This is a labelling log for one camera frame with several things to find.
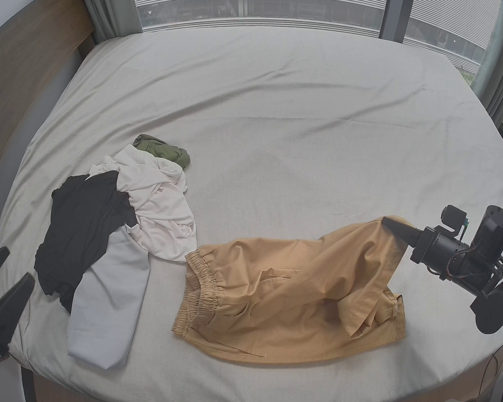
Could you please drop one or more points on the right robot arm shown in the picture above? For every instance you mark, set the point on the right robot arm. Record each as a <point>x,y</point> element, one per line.
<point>494,228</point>

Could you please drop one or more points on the white garment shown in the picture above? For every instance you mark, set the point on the white garment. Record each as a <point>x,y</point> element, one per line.
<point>159,207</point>

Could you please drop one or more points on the black garment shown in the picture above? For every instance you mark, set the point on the black garment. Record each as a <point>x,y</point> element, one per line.
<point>84,233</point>

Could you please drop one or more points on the bed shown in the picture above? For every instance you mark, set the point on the bed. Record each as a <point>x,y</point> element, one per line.
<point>276,119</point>

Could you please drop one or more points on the pale grey garment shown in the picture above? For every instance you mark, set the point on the pale grey garment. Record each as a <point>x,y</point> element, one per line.
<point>104,308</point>

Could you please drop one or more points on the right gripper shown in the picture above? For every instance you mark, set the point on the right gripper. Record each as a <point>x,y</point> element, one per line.
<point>438,249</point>

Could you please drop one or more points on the tan shorts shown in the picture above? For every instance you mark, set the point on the tan shorts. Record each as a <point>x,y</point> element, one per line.
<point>285,300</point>

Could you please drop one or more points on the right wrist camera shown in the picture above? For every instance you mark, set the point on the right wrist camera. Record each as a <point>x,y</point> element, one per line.
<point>452,215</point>

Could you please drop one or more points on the olive green garment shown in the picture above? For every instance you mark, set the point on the olive green garment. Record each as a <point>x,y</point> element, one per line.
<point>163,149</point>

